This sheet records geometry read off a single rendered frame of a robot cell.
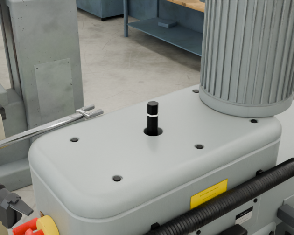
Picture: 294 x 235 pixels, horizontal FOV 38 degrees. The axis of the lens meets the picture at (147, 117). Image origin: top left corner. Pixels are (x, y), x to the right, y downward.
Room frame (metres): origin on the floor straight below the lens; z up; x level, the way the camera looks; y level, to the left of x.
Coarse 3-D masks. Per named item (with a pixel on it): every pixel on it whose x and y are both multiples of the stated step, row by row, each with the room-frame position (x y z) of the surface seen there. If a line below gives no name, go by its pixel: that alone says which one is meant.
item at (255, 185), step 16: (288, 160) 0.73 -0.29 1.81; (256, 176) 0.68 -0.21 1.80; (272, 176) 0.68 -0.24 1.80; (288, 176) 0.70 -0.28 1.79; (240, 192) 0.63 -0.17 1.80; (256, 192) 0.64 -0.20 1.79; (208, 208) 0.58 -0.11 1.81; (224, 208) 0.59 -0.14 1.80; (176, 224) 0.54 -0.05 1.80; (192, 224) 0.55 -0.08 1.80
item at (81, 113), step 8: (80, 112) 0.77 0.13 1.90; (96, 112) 0.76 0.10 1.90; (56, 120) 0.73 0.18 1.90; (64, 120) 0.73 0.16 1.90; (72, 120) 0.74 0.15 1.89; (40, 128) 0.70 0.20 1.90; (48, 128) 0.70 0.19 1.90; (16, 136) 0.67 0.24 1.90; (24, 136) 0.67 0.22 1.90; (32, 136) 0.68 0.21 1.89; (0, 144) 0.65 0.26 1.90; (8, 144) 0.65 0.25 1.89
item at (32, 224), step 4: (32, 220) 0.66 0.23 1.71; (36, 220) 0.66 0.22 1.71; (24, 224) 0.64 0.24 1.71; (28, 224) 0.64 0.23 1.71; (32, 224) 0.65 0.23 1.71; (16, 228) 0.63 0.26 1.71; (20, 228) 0.63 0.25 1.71; (24, 228) 0.64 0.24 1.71; (28, 228) 0.64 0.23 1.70; (32, 228) 0.64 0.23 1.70; (36, 228) 0.65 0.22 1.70; (16, 232) 0.63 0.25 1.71; (20, 232) 0.63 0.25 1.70; (24, 232) 0.63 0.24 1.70
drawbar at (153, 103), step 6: (150, 102) 0.71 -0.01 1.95; (156, 102) 0.71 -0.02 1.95; (150, 108) 0.70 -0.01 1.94; (156, 108) 0.70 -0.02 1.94; (150, 114) 0.70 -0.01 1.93; (156, 114) 0.70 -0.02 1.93; (150, 120) 0.70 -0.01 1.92; (156, 120) 0.70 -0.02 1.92; (150, 126) 0.70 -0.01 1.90; (156, 126) 0.70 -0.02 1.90; (150, 132) 0.70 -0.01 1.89; (156, 132) 0.70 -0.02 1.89
